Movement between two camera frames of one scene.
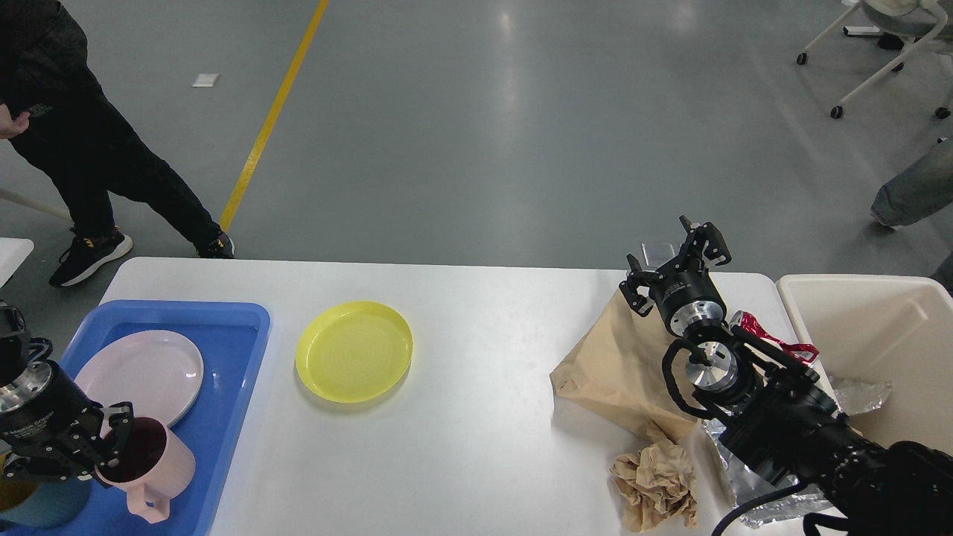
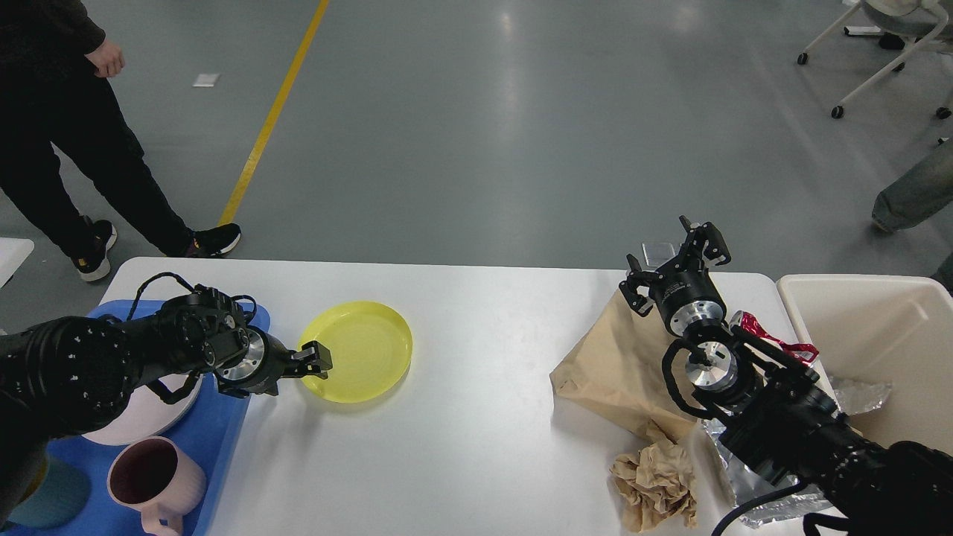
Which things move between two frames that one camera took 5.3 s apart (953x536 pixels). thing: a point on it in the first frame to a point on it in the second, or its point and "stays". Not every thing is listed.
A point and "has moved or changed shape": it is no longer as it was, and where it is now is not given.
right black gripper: (689, 299) stays
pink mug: (153, 468) has moved or changed shape
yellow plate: (354, 351) stays
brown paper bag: (616, 365) stays
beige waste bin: (892, 329) stays
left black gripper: (43, 413) to (266, 360)
